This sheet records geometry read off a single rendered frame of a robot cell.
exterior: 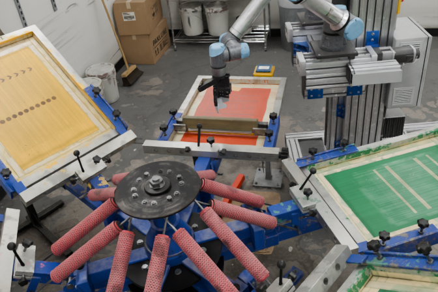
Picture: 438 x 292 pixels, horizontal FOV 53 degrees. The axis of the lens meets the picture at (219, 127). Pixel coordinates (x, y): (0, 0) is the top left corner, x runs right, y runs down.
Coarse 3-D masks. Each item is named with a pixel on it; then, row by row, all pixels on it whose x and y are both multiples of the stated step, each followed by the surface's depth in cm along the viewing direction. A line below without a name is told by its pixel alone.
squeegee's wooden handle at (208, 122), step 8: (184, 120) 237; (192, 120) 236; (200, 120) 235; (208, 120) 234; (216, 120) 232; (224, 120) 231; (232, 120) 230; (240, 120) 229; (248, 120) 228; (256, 120) 228; (208, 128) 237; (216, 128) 235; (224, 128) 234; (232, 128) 233; (240, 128) 232; (248, 128) 231
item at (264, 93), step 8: (248, 88) 279; (256, 88) 278; (264, 96) 268; (264, 104) 260; (256, 112) 254; (264, 112) 253; (224, 136) 237; (232, 136) 236; (240, 136) 235; (248, 136) 235; (256, 136) 234; (232, 144) 230; (240, 144) 229; (248, 144) 229
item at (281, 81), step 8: (200, 80) 287; (232, 80) 285; (240, 80) 284; (248, 80) 282; (256, 80) 281; (264, 80) 280; (272, 80) 278; (280, 80) 276; (192, 88) 279; (280, 88) 268; (192, 96) 270; (280, 96) 259; (184, 104) 262; (280, 104) 252; (184, 112) 257
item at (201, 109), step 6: (210, 90) 282; (204, 96) 275; (210, 96) 274; (204, 102) 269; (198, 108) 264; (204, 108) 263; (198, 114) 258; (186, 132) 243; (192, 132) 243; (186, 138) 239; (192, 138) 238; (204, 138) 237; (216, 138) 236
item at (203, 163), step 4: (200, 156) 209; (200, 160) 207; (204, 160) 206; (208, 160) 206; (212, 160) 212; (196, 164) 205; (200, 164) 204; (204, 164) 204; (208, 164) 205; (196, 168) 202; (200, 168) 202; (204, 168) 202; (208, 168) 205
